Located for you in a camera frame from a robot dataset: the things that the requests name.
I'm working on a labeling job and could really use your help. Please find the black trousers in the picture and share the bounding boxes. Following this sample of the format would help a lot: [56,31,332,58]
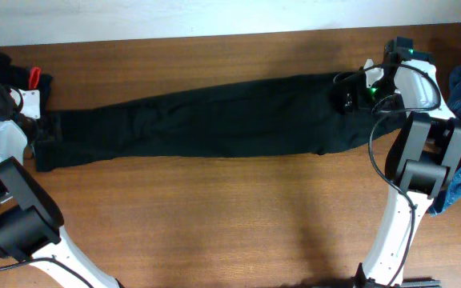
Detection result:
[34,74,404,172]

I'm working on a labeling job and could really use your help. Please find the black clothes stack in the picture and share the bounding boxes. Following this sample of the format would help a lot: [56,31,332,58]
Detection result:
[0,53,54,114]

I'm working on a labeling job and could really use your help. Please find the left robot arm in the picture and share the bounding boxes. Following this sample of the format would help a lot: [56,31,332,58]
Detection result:
[0,84,122,288]

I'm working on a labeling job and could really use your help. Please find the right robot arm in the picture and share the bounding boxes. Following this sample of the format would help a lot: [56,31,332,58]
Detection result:
[334,37,461,288]

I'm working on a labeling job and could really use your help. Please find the right black cable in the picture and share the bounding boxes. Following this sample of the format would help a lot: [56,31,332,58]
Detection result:
[332,62,443,288]

